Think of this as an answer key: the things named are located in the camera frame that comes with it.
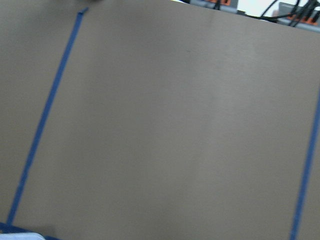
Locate light blue striped shirt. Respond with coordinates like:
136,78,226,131
0,232,45,240

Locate right grey orange connector box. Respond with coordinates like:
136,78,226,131
272,0,320,33

